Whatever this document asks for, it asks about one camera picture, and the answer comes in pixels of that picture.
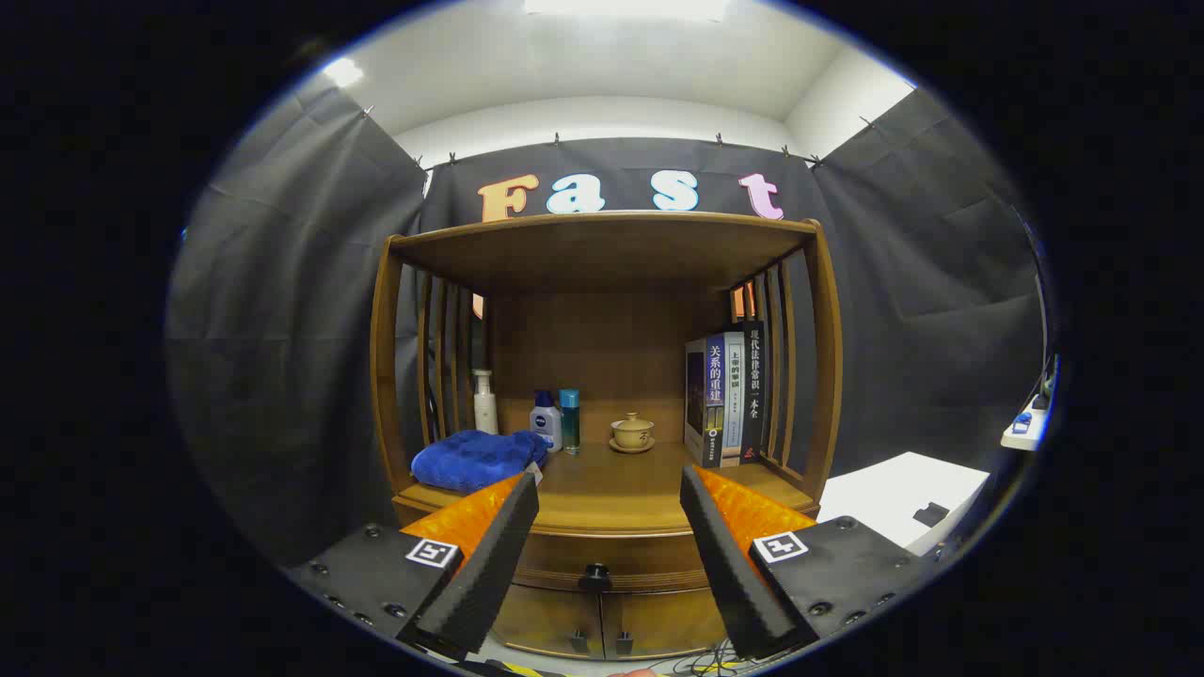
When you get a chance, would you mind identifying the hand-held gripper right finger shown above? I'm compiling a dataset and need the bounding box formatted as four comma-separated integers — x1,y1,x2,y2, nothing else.
679,464,934,661

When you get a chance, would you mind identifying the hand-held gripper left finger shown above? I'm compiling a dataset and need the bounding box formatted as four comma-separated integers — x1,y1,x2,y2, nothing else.
287,473,540,661

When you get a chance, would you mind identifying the wooden drawer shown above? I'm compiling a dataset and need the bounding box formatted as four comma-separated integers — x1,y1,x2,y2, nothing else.
514,528,714,594

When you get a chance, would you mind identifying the wooden cabinet door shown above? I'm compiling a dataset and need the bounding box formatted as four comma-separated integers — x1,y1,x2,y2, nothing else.
602,590,731,660

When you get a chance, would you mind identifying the wooden countertop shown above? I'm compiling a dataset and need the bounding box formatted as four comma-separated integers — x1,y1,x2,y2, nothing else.
393,442,817,537

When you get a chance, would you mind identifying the white plastic cabinet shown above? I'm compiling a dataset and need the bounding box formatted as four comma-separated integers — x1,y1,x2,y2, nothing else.
816,451,990,556

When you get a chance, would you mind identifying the wooden cabinet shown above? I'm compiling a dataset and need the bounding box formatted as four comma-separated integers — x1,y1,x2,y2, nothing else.
370,212,845,661

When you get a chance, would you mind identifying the blue towel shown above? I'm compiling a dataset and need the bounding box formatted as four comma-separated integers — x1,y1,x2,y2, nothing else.
411,430,549,495

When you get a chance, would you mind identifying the white bottle with blue cap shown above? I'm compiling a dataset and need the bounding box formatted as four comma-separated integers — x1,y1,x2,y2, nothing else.
530,390,563,453

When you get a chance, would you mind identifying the white pump bottle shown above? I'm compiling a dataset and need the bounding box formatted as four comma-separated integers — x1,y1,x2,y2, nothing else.
473,370,499,435

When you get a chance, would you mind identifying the grey book with blue spine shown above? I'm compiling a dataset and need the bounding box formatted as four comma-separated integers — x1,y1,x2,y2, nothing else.
684,332,735,468

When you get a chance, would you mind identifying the book with pale spine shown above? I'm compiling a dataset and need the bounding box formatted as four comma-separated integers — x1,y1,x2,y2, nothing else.
728,329,750,466

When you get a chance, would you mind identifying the beige lidded teacup with saucer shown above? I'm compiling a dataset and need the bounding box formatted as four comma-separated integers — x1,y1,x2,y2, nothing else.
610,412,657,454

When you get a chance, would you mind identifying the black book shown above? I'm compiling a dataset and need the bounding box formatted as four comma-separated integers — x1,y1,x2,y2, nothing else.
743,322,768,464

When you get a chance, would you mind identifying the black backdrop cloth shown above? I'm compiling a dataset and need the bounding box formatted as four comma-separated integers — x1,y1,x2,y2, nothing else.
165,87,1047,565

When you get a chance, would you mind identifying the white power strip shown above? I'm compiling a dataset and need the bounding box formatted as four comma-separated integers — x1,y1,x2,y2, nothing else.
1000,393,1053,452

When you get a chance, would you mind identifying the bundle of cables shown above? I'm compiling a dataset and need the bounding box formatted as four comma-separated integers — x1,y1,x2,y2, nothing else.
673,639,753,676

